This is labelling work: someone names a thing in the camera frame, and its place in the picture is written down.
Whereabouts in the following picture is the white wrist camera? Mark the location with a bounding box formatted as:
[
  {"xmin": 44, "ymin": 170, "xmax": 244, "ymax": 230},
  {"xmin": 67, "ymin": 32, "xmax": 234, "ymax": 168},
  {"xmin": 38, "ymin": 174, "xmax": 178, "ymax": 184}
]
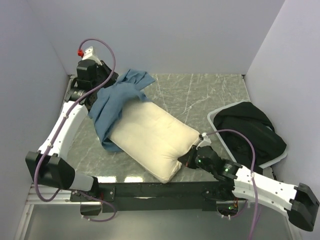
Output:
[
  {"xmin": 77, "ymin": 46, "xmax": 102, "ymax": 65},
  {"xmin": 196, "ymin": 132, "xmax": 212, "ymax": 149}
]

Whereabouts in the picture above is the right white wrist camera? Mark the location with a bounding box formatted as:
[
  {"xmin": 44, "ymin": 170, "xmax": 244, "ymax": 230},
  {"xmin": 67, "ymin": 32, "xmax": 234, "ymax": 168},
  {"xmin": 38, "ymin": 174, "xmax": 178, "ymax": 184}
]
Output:
[{"xmin": 196, "ymin": 132, "xmax": 212, "ymax": 149}]

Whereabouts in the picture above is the cream pillow with bear print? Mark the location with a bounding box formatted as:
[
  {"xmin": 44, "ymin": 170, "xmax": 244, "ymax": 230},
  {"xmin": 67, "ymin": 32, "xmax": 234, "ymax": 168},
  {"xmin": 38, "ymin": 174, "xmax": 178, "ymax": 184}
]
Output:
[{"xmin": 109, "ymin": 99, "xmax": 200, "ymax": 184}]

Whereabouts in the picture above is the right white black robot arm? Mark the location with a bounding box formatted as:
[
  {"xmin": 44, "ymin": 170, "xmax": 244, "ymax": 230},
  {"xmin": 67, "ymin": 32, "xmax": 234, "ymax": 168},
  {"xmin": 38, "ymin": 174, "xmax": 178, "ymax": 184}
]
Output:
[{"xmin": 178, "ymin": 146, "xmax": 320, "ymax": 232}]

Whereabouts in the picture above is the white laundry basket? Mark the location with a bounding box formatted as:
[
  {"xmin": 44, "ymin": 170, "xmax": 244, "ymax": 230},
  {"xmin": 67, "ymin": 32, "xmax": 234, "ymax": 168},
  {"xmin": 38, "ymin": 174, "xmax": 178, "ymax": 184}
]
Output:
[{"xmin": 206, "ymin": 101, "xmax": 288, "ymax": 169}]

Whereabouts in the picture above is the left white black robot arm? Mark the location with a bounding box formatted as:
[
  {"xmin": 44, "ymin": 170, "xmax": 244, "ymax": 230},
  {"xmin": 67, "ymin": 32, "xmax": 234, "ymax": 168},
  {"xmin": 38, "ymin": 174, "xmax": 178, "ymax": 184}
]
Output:
[{"xmin": 25, "ymin": 59, "xmax": 118, "ymax": 201}]

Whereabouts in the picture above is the blue fabric pillowcase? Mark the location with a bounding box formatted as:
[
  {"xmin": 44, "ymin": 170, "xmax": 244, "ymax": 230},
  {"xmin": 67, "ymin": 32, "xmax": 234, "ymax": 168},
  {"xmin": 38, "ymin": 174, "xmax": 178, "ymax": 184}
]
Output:
[{"xmin": 88, "ymin": 69, "xmax": 156, "ymax": 153}]

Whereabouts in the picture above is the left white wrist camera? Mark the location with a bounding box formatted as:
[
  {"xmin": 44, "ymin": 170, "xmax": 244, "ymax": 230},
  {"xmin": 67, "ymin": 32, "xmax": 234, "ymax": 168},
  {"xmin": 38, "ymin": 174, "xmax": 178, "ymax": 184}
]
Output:
[{"xmin": 77, "ymin": 46, "xmax": 102, "ymax": 65}]

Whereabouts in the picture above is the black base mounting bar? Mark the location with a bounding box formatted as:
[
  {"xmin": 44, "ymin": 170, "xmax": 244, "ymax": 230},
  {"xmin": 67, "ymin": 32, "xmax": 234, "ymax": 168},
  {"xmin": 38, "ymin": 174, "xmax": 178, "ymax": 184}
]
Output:
[{"xmin": 69, "ymin": 181, "xmax": 241, "ymax": 217}]

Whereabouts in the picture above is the aluminium frame rail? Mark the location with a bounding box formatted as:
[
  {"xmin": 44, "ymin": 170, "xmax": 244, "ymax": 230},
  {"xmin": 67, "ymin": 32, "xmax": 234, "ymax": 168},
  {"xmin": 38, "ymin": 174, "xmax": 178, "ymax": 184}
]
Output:
[{"xmin": 25, "ymin": 183, "xmax": 73, "ymax": 205}]

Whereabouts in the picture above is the black garment pile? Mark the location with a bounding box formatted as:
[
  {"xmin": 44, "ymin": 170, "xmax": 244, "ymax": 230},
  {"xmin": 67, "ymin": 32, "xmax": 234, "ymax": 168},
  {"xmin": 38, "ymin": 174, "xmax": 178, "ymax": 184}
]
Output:
[{"xmin": 212, "ymin": 101, "xmax": 287, "ymax": 166}]

